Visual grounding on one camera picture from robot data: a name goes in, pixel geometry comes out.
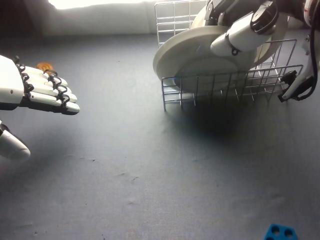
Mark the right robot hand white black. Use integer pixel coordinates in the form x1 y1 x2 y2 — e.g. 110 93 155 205
203 0 280 57

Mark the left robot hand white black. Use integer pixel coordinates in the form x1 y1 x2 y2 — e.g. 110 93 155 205
0 54 81 162

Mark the white plate with black rim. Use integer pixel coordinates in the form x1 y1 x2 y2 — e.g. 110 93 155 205
189 0 290 72
152 26 263 93

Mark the small orange cookie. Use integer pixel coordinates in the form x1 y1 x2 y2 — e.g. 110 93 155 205
35 62 54 72

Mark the white backdrop sheet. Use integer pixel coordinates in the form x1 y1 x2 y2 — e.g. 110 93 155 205
44 0 161 36

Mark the blue pentagon block with holes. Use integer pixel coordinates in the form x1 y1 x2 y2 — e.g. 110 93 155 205
264 223 298 240

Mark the silver wire dish rack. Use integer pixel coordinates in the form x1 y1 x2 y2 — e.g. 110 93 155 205
154 0 305 112

